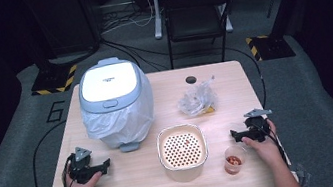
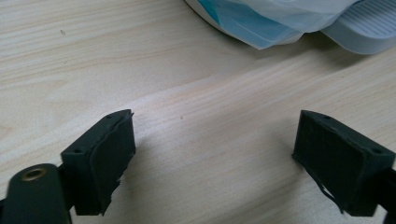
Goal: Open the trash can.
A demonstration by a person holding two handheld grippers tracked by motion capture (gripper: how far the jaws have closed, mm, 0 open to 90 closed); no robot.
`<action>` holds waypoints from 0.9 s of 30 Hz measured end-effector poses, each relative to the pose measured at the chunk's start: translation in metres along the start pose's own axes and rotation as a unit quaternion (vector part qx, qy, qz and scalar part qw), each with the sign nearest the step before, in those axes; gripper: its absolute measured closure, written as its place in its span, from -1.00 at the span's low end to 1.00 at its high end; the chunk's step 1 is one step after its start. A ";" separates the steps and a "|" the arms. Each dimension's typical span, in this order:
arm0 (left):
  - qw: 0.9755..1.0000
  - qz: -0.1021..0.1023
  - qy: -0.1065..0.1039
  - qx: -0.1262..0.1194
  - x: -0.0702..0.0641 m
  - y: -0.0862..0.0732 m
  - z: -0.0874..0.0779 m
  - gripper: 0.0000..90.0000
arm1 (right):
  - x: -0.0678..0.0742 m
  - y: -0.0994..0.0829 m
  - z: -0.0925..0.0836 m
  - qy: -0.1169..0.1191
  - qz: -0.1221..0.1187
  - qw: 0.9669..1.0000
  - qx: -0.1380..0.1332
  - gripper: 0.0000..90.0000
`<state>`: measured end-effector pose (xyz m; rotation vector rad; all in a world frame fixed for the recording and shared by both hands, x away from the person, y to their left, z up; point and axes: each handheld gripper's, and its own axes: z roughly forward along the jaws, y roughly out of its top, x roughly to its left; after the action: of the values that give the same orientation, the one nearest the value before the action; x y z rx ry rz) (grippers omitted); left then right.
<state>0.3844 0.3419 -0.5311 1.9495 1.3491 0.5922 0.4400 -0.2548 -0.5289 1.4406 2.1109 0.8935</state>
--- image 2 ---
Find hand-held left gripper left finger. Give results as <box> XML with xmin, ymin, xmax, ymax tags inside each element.
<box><xmin>60</xmin><ymin>108</ymin><xmax>137</xmax><ymax>217</ymax></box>

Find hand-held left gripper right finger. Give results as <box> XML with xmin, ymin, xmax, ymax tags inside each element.
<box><xmin>291</xmin><ymin>109</ymin><xmax>396</xmax><ymax>217</ymax></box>

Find white pedal trash can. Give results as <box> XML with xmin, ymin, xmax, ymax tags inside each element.
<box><xmin>183</xmin><ymin>0</ymin><xmax>396</xmax><ymax>56</ymax></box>

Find white plastic trash bag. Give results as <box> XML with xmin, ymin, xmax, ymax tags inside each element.
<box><xmin>194</xmin><ymin>0</ymin><xmax>362</xmax><ymax>51</ymax></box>

